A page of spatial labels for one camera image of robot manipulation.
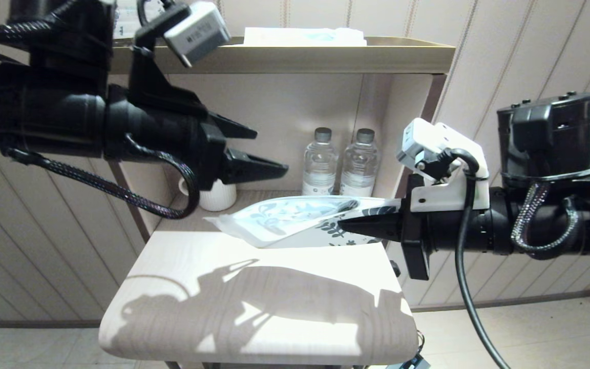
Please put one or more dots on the black table knob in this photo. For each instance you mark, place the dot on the black table knob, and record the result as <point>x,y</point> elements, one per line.
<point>396,269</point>

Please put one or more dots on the white blue-patterned plastic pouch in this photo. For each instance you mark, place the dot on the white blue-patterned plastic pouch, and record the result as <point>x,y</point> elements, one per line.
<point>285,220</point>

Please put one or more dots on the blue white patterned package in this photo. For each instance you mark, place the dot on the blue white patterned package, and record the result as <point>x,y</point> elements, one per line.
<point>154,14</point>
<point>126,20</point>

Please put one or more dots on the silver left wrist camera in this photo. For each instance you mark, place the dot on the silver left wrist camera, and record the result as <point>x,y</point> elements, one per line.
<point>197,31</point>

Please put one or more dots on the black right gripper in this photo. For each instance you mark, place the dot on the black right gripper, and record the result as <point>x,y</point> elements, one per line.
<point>448,230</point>

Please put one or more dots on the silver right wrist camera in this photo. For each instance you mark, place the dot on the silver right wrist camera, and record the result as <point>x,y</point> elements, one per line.
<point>418,141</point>

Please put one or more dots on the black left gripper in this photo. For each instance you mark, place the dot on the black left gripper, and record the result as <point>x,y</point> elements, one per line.
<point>162,136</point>

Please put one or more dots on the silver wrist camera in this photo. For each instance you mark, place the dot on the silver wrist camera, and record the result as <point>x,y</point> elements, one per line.
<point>418,141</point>
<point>197,31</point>

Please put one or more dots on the clear water bottle black cap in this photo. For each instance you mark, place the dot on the clear water bottle black cap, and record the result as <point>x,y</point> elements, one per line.
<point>318,169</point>
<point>359,169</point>

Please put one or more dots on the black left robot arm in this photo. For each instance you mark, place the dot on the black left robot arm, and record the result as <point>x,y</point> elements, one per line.
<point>44,102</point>

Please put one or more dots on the white blue flat packet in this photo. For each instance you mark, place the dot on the white blue flat packet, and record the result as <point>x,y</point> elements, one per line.
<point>300,36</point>

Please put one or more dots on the white ribbed ceramic mug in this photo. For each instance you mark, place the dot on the white ribbed ceramic mug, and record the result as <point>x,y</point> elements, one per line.
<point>218,197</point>

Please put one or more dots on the black device with blue label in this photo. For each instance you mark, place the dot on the black device with blue label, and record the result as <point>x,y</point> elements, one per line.
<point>413,361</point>

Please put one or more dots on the beige wooden shelf cabinet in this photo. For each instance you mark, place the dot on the beige wooden shelf cabinet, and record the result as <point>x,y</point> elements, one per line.
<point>325,59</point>

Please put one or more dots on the grey toothbrush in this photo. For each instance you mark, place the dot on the grey toothbrush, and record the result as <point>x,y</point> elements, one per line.
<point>349,205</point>

